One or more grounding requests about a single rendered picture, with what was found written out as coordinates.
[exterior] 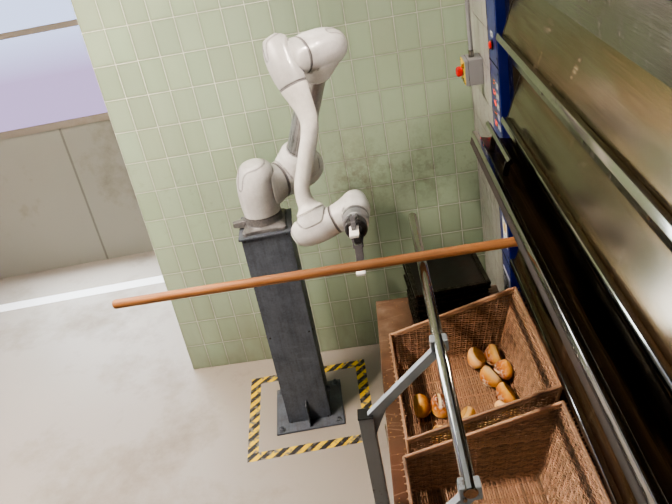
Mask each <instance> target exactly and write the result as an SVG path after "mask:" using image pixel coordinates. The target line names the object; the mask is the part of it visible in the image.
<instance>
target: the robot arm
mask: <svg viewBox="0 0 672 504"><path fill-rule="evenodd" d="M347 48H348V44H347V39H346V37H345V35H344V34H343V33H342V32H341V31H340V30H338V29H335V28H333V27H319V28H314V29H311V30H308V31H305V32H302V33H300V34H298V35H297V36H294V37H291V38H287V37H286V35H285V34H282V33H274V34H272V35H270V36H269V37H268V38H266V39H265V40H264V41H263V46H262V50H263V56H264V60H265V64H266V67H267V69H268V71H269V74H270V76H271V78H272V80H273V82H274V83H275V85H276V86H277V88H278V89H279V91H280V93H281V94H282V96H283V97H284V98H285V99H286V101H287V102H288V103H289V105H290V106H291V108H292V109H293V114H292V120H291V126H290V133H289V139H288V142H286V143H285V144H284V145H283V146H282V147H281V150H280V152H279V153H278V155H277V157H276V158H275V161H274V162H272V163H270V162H268V161H267V160H264V159H260V158H253V159H249V160H247V161H245V162H243V163H242V164H241V166H240V167H239V169H238V172H237V179H236V184H237V192H238V197H239V201H240V205H241V208H242V211H243V213H244V217H243V218H242V219H240V220H237V221H234V222H233V227H234V228H244V231H243V233H242V234H243V237H249V236H252V235H256V234H262V233H267V232H273V231H281V230H286V229H287V225H286V223H285V215H286V213H287V210H286V209H285V208H281V207H280V203H282V202H283V200H284V199H285V198H286V197H288V196H291V195H293V194H295V198H296V202H297V205H298V214H297V218H298V219H297V221H296V222H294V224H293V226H292V228H291V236H292V238H293V239H294V241H295V242H296V243H297V244H298V245H301V246H313V245H316V244H320V243H322V242H325V241H327V240H329V239H331V238H333V237H335V236H336V235H337V234H339V233H341V232H343V231H345V233H346V235H347V236H348V237H349V238H350V239H351V240H352V243H353V248H354V249H355V254H356V261H362V260H364V253H363V247H364V245H363V237H364V236H365V235H366V234H367V231H368V227H369V217H370V204H369V201H368V199H367V198H366V196H365V194H364V193H363V192H362V191H360V190H357V189H353V190H350V191H348V192H346V193H345V194H344V195H343V196H342V197H341V198H340V199H339V200H338V201H336V202H335V203H333V204H332V205H330V206H328V207H326V206H324V205H323V203H320V202H317V201H316V200H315V199H314V198H313V197H312V195H311V192H310V186H311V185H312V184H314V183H315V182H316V181H317V180H318V179H319V178H320V176H321V175H322V173H323V170H324V162H323V159H322V156H321V155H320V153H319V152H318V151H316V147H317V141H318V133H319V123H318V117H319V112H320V107H321V102H322V98H323V93H324V88H325V83H326V81H327V80H328V79H329V78H330V77H331V75H332V73H333V72H334V70H335V68H336V67H337V65H338V64H339V62H340V61H341V60H342V59H343V58H344V56H345V55H346V53H347ZM354 243H355V244H356V245H354ZM361 243H362V244H361ZM360 244H361V245H360Z"/></svg>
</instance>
